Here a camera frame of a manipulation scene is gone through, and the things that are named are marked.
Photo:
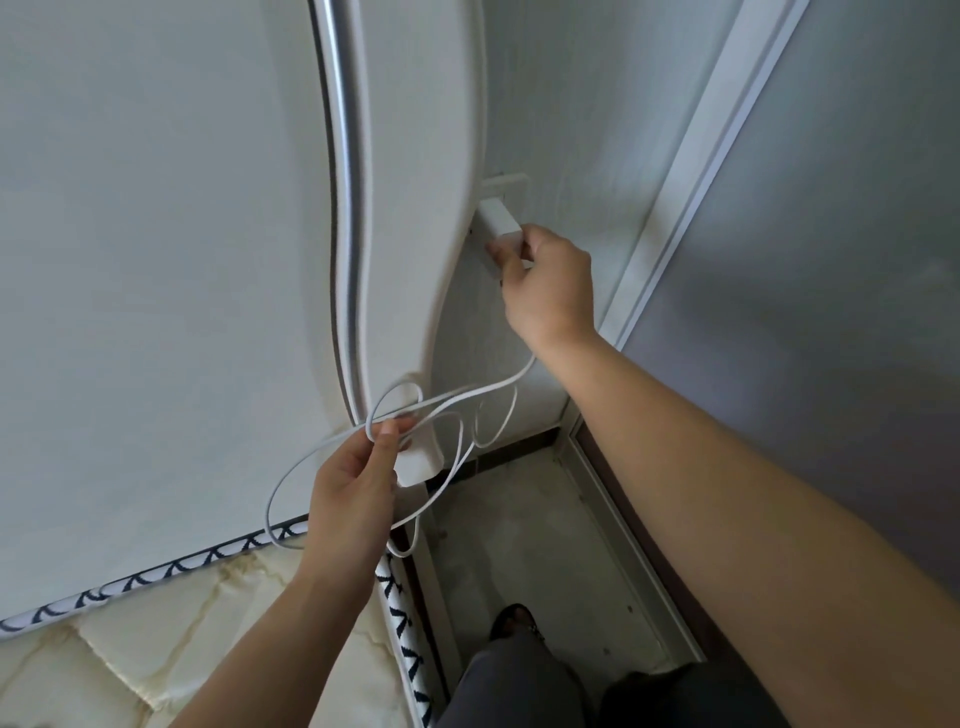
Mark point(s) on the person's left thumb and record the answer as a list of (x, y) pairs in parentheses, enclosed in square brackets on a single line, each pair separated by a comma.
[(394, 442)]

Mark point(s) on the person's left forearm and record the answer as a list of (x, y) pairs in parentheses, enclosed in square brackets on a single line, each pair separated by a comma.
[(285, 660)]

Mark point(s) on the white door frame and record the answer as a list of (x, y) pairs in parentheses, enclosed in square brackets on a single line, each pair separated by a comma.
[(697, 165)]

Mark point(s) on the person's right forearm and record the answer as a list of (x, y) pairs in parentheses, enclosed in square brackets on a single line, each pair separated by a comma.
[(735, 525)]

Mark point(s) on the white charger adapter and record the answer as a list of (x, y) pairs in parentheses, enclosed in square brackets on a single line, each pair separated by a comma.
[(496, 221)]

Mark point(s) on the black sandal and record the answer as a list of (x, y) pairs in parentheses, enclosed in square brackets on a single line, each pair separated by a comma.
[(516, 622)]

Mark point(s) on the person's right thumb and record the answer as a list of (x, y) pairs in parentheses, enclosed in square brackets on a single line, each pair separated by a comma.
[(502, 255)]

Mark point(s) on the grey door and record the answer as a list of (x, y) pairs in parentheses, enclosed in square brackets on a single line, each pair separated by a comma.
[(825, 247)]

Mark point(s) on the white wall socket plate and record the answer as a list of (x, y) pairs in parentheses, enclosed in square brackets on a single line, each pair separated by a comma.
[(506, 186)]

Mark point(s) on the white door threshold rail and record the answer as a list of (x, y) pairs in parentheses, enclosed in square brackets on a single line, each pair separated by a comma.
[(630, 555)]

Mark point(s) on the person's right hand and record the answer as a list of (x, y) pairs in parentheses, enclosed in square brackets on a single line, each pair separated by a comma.
[(551, 292)]

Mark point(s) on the grey trousers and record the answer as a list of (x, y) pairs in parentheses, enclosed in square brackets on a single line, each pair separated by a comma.
[(517, 690)]

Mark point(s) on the person's left hand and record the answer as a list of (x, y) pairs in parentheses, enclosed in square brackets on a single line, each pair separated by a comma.
[(349, 517)]

